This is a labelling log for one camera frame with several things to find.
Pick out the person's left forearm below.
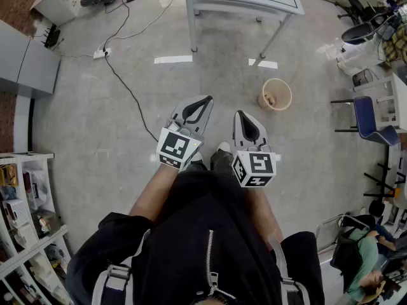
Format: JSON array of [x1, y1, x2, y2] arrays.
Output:
[[128, 163, 178, 225]]

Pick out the metal frame chair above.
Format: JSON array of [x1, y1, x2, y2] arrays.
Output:
[[315, 212, 371, 254]]

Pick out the white power strip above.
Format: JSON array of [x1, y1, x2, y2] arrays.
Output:
[[93, 47, 113, 60]]

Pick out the black backpack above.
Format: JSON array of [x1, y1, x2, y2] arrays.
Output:
[[329, 214, 366, 294]]

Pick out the white drawer cabinet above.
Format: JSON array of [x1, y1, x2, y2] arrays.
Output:
[[29, 0, 84, 27]]

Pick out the person's black trousers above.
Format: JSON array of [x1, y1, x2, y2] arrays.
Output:
[[186, 149, 236, 179]]

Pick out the black mesh wastebasket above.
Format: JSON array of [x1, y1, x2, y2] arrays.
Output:
[[352, 68, 376, 88]]

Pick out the black office chair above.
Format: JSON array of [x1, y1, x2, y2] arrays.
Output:
[[337, 0, 378, 25]]

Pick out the black router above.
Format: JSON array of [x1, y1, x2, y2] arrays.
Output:
[[42, 24, 62, 50]]

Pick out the orange chair with black legs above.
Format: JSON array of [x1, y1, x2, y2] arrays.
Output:
[[362, 162, 403, 200]]

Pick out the white cable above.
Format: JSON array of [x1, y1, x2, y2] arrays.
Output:
[[59, 0, 183, 58]]

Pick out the beige round waste bin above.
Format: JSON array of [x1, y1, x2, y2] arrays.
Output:
[[257, 78, 293, 112]]

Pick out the grey backpack strap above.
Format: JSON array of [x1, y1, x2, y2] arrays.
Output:
[[266, 233, 311, 305], [91, 229, 151, 305]]

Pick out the person's right forearm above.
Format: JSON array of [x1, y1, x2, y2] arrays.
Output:
[[244, 182, 284, 252]]

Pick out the blue chair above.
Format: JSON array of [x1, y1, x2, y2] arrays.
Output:
[[330, 95, 401, 147]]

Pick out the white shelving unit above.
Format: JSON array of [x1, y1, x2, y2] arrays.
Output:
[[0, 152, 76, 305]]

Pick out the grey cabinet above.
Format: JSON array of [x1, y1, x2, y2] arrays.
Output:
[[0, 20, 62, 98]]

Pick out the black power cable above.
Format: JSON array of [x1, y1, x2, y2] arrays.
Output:
[[102, 0, 160, 143]]

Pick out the white side table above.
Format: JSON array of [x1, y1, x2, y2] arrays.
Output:
[[352, 72, 407, 130]]

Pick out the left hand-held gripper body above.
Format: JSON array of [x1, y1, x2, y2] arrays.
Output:
[[155, 120, 205, 173]]

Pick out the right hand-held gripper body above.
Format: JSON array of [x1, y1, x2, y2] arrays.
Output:
[[231, 139, 282, 189]]

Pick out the person's black jacket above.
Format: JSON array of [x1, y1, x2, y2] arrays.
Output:
[[65, 169, 326, 305]]

